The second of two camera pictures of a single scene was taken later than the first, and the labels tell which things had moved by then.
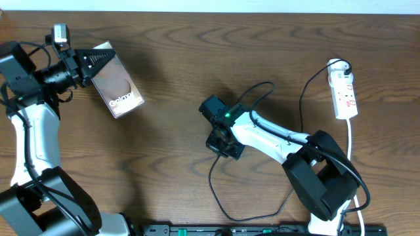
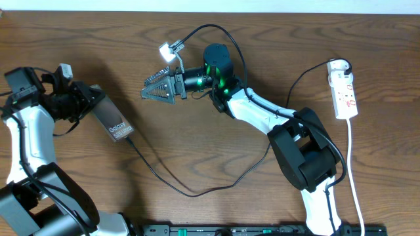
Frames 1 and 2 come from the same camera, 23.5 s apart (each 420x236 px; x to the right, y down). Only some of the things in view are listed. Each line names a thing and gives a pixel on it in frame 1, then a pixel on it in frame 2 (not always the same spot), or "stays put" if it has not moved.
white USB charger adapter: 337,67 stays put
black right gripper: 211,144 -> 172,87
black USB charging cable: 244,217 -> 206,194
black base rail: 260,230 stays put
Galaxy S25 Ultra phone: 115,86 -> 110,117
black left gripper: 69,56 -> 83,98
